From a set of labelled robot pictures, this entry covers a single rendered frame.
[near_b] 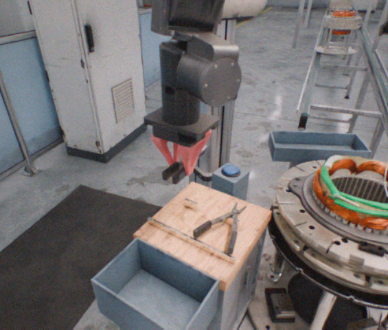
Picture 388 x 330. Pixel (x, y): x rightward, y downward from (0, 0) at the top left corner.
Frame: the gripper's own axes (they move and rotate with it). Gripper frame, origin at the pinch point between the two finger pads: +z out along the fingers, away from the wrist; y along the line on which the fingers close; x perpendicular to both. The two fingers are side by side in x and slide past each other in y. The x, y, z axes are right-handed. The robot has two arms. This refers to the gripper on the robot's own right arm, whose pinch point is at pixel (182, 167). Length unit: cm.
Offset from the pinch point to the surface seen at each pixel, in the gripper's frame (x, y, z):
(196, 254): -6.1, 6.7, 11.9
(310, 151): 41.4, 14.1, 13.2
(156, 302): -12.7, 2.8, 19.8
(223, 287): -8.4, 13.0, 13.0
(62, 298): 10, -84, 119
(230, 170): 23.6, -0.9, 14.5
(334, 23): 300, -26, 18
